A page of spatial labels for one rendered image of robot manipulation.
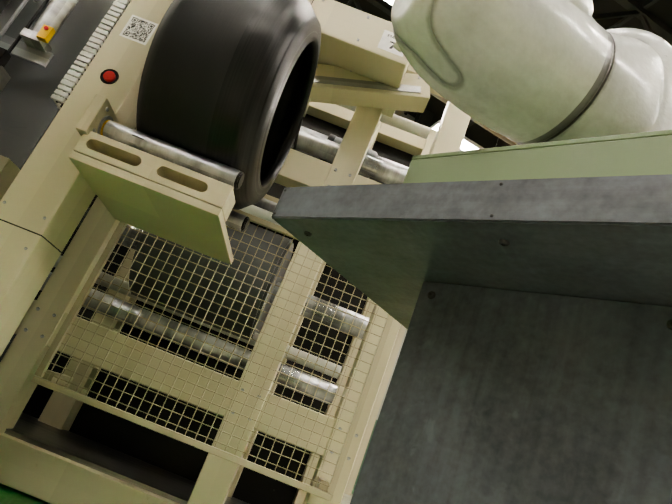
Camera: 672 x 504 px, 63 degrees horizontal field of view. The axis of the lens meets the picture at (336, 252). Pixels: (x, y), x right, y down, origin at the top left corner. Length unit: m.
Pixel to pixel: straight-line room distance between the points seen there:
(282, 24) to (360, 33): 0.65
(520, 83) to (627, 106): 0.12
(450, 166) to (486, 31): 0.13
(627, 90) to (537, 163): 0.18
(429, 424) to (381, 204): 0.21
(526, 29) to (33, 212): 1.15
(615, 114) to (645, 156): 0.17
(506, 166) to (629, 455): 0.26
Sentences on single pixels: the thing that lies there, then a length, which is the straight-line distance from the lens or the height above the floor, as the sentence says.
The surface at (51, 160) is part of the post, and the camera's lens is 1.49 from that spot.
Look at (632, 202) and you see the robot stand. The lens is 0.41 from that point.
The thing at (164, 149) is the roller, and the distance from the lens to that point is 1.34.
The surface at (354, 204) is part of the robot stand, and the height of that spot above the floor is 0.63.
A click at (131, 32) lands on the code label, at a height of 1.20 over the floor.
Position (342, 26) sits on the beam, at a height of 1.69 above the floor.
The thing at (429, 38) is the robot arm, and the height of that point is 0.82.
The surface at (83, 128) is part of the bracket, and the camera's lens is 1.37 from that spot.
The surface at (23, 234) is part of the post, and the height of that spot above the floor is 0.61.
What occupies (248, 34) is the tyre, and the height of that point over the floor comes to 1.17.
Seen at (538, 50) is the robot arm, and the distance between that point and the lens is 0.62.
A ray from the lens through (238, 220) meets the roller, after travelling 1.55.
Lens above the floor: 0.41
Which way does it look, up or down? 19 degrees up
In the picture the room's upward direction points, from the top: 22 degrees clockwise
